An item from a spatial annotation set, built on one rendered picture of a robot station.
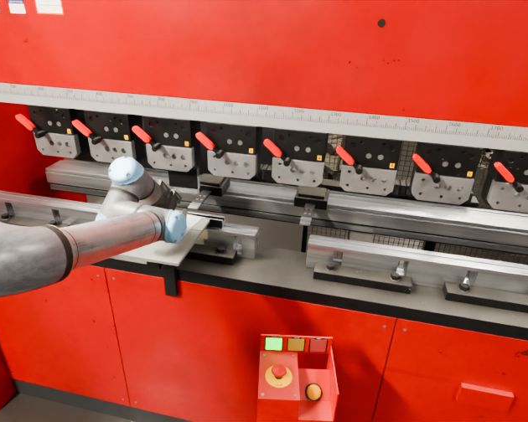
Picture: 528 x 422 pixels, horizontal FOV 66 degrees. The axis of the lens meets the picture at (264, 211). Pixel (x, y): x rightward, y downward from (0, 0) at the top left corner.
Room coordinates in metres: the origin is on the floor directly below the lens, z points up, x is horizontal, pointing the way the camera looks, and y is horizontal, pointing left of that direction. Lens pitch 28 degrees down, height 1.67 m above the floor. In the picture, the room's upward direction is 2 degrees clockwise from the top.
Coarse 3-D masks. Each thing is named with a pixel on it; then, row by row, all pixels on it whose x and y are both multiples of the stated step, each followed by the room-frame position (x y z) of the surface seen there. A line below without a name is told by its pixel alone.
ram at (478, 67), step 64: (0, 0) 1.29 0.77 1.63; (64, 0) 1.24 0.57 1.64; (128, 0) 1.20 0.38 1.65; (192, 0) 1.17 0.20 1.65; (256, 0) 1.13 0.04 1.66; (320, 0) 1.10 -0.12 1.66; (384, 0) 1.07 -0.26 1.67; (448, 0) 1.04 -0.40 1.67; (512, 0) 1.01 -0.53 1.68; (0, 64) 1.30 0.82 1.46; (64, 64) 1.25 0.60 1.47; (128, 64) 1.21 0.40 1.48; (192, 64) 1.17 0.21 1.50; (256, 64) 1.13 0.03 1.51; (320, 64) 1.10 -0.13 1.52; (384, 64) 1.06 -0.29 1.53; (448, 64) 1.03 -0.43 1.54; (512, 64) 1.00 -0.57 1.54; (320, 128) 1.09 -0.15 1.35; (384, 128) 1.06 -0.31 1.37
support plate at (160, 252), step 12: (192, 228) 1.12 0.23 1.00; (204, 228) 1.14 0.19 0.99; (180, 240) 1.05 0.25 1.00; (192, 240) 1.05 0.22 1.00; (132, 252) 0.98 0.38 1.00; (144, 252) 0.98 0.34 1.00; (156, 252) 0.98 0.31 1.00; (168, 252) 0.98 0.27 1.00; (180, 252) 0.98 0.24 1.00; (168, 264) 0.93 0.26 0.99
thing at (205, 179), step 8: (200, 176) 1.46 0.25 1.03; (208, 176) 1.47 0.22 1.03; (216, 176) 1.47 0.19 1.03; (200, 184) 1.41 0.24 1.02; (208, 184) 1.41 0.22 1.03; (216, 184) 1.40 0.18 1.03; (224, 184) 1.42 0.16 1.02; (200, 192) 1.38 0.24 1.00; (208, 192) 1.39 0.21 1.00; (216, 192) 1.39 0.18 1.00; (224, 192) 1.41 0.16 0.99; (200, 200) 1.31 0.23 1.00; (192, 208) 1.25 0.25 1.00
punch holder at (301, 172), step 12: (276, 132) 1.12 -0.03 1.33; (288, 132) 1.11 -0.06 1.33; (300, 132) 1.10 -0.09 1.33; (312, 132) 1.10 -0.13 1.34; (276, 144) 1.12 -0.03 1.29; (288, 144) 1.11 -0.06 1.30; (300, 144) 1.10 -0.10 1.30; (312, 144) 1.09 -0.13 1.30; (324, 144) 1.09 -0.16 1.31; (288, 156) 1.11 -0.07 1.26; (300, 156) 1.10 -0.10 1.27; (312, 156) 1.09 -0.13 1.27; (324, 156) 1.09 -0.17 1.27; (276, 168) 1.11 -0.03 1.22; (288, 168) 1.10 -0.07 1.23; (300, 168) 1.10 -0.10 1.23; (312, 168) 1.09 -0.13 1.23; (276, 180) 1.11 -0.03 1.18; (288, 180) 1.10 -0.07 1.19; (300, 180) 1.10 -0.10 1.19; (312, 180) 1.09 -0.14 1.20
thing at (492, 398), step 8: (464, 384) 0.87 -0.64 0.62; (472, 384) 0.87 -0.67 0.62; (464, 392) 0.86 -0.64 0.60; (472, 392) 0.85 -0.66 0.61; (480, 392) 0.85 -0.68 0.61; (488, 392) 0.84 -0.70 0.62; (496, 392) 0.84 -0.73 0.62; (504, 392) 0.85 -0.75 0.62; (456, 400) 0.86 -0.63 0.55; (464, 400) 0.85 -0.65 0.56; (472, 400) 0.85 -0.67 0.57; (480, 400) 0.84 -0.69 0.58; (488, 400) 0.84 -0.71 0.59; (496, 400) 0.84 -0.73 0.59; (504, 400) 0.83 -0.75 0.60; (512, 400) 0.83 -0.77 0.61; (488, 408) 0.84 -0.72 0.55; (496, 408) 0.83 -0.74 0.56; (504, 408) 0.83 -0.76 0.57
